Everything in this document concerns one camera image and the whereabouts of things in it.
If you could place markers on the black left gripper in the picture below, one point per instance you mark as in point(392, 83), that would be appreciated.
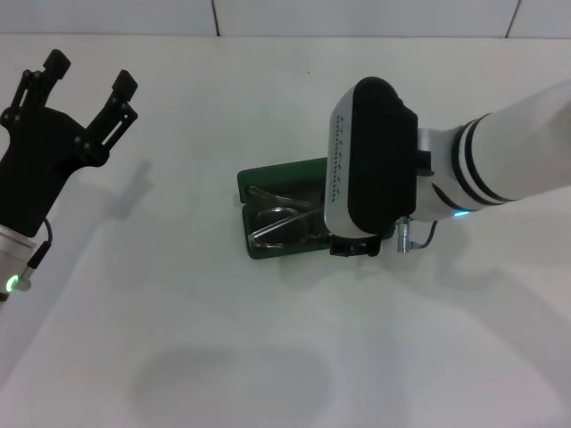
point(40, 169)

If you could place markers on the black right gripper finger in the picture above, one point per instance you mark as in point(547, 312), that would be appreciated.
point(341, 249)

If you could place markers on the clear white glasses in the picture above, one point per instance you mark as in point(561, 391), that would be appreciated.
point(276, 226)

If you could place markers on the green glasses case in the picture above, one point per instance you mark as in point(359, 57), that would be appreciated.
point(285, 171)

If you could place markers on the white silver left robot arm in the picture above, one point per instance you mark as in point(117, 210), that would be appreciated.
point(13, 254)

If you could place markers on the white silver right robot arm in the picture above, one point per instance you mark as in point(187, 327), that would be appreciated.
point(499, 151)

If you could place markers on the silver right wrist connector post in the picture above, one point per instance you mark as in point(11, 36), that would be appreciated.
point(403, 234)

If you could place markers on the silver wrist connector post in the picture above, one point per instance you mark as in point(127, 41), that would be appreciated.
point(403, 234)
point(24, 280)

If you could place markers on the silver left wrist connector post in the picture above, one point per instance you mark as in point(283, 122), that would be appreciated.
point(24, 280)

